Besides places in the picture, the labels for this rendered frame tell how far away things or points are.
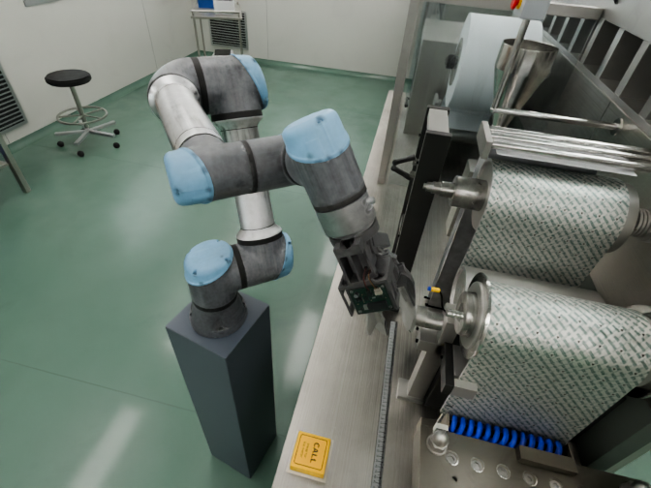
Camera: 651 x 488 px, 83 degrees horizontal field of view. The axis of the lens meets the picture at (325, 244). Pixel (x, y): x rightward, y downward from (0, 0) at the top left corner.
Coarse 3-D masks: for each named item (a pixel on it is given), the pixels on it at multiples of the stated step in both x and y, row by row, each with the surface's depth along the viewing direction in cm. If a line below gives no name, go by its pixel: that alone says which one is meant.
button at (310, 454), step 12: (300, 432) 78; (300, 444) 76; (312, 444) 76; (324, 444) 76; (300, 456) 74; (312, 456) 74; (324, 456) 75; (300, 468) 73; (312, 468) 73; (324, 468) 73
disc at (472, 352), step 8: (480, 272) 63; (472, 280) 67; (480, 280) 62; (488, 280) 59; (488, 288) 58; (488, 296) 57; (488, 304) 56; (488, 312) 56; (488, 320) 55; (480, 328) 57; (480, 336) 56; (480, 344) 56; (464, 352) 63; (472, 352) 59
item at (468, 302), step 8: (464, 296) 62; (472, 296) 61; (464, 304) 61; (472, 304) 60; (464, 312) 61; (472, 312) 59; (456, 320) 64; (464, 320) 60; (472, 320) 59; (456, 328) 63; (464, 328) 60; (472, 328) 60
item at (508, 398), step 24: (480, 384) 64; (504, 384) 63; (528, 384) 61; (552, 384) 60; (456, 408) 71; (480, 408) 69; (504, 408) 67; (528, 408) 65; (552, 408) 64; (576, 408) 62; (600, 408) 61; (528, 432) 70; (552, 432) 69; (576, 432) 67
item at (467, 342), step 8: (472, 288) 65; (480, 288) 60; (480, 296) 59; (480, 304) 58; (480, 312) 57; (480, 320) 57; (648, 320) 57; (464, 336) 64; (472, 336) 59; (464, 344) 63; (472, 344) 59; (648, 376) 55; (640, 384) 56
